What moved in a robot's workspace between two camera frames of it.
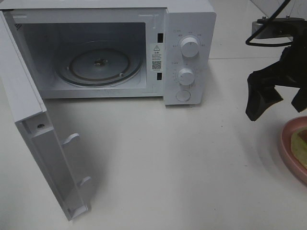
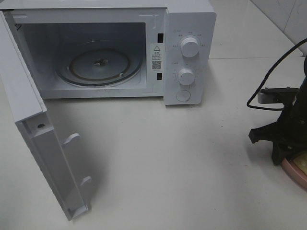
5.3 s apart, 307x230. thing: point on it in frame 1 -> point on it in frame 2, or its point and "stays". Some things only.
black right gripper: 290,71 -> 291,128
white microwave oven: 116,49 stays
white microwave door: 31,117 stays
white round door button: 183,95 stays
